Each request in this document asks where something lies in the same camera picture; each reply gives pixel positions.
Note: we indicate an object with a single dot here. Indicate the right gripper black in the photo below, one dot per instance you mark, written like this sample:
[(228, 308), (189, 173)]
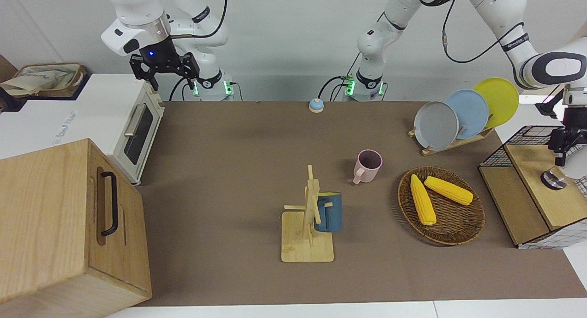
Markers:
[(160, 56)]

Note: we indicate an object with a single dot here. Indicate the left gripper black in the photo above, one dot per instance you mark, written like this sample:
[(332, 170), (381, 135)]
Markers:
[(577, 126)]

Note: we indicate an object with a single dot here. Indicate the pink ceramic mug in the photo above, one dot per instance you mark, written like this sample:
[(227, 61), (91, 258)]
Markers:
[(369, 171)]

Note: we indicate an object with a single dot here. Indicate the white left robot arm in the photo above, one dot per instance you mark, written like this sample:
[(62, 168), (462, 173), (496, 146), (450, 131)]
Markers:
[(380, 38)]

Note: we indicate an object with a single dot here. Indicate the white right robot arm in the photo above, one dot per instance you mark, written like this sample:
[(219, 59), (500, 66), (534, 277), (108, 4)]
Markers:
[(137, 10)]

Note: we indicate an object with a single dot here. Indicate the white toaster oven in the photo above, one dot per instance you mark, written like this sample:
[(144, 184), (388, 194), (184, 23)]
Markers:
[(105, 97)]

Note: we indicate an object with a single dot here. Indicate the yellow plate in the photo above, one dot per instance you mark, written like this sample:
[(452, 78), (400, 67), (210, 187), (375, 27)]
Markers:
[(502, 95)]

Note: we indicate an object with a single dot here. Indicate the brown storage basket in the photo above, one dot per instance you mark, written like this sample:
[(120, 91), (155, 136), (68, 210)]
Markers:
[(81, 79)]

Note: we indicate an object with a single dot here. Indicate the wooden plate rack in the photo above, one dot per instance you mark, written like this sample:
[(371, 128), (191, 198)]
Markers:
[(472, 138)]

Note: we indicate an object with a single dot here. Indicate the light blue plate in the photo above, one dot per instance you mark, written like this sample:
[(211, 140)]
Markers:
[(472, 109)]

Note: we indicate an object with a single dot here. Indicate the beige cloth bag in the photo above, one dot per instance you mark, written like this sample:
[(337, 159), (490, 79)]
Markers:
[(41, 77)]

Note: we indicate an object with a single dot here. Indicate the yellow corn cob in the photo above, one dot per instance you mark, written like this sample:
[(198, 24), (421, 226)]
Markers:
[(423, 201), (449, 190)]

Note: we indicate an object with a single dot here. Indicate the grey plate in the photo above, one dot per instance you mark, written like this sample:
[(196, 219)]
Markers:
[(435, 125)]

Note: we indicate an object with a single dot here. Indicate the round wicker basket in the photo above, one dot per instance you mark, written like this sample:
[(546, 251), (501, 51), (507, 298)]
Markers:
[(454, 226)]

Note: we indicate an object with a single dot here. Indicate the wooden cabinet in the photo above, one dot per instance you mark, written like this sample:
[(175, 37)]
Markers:
[(46, 217)]

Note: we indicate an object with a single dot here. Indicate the brown table mat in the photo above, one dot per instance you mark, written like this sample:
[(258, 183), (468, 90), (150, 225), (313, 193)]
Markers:
[(220, 272)]

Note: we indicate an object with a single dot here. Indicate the dark blue mug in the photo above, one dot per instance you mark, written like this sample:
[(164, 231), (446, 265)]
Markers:
[(331, 214)]

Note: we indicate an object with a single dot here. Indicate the wooden mug tree stand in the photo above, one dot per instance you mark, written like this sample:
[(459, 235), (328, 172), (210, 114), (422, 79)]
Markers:
[(307, 251)]

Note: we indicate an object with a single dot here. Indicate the black camera stand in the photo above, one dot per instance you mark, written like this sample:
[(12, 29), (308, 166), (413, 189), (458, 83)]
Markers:
[(545, 109)]

